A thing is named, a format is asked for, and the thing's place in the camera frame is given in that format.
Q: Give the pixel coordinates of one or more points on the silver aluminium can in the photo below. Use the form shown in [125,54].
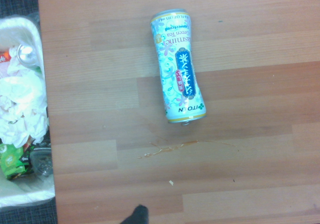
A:
[26,55]

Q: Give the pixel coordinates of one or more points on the clear plastic container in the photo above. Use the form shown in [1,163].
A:
[41,161]

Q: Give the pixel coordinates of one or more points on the crumpled white tissue paper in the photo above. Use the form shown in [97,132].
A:
[21,101]

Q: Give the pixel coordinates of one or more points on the small paper scrap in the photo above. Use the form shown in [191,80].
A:
[171,182]

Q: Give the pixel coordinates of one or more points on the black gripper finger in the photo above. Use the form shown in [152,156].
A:
[137,216]

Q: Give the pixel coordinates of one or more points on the orange red wrapper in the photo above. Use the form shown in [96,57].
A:
[3,58]

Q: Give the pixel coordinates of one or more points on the white jasmine green tea can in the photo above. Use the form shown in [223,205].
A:
[175,67]

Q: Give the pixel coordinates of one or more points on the trash bin with white liner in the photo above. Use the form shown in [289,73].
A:
[17,194]

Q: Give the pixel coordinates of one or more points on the spilled tea puddle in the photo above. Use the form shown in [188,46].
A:
[172,148]

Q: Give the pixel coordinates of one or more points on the green snack wrapper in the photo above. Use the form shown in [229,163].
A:
[11,162]

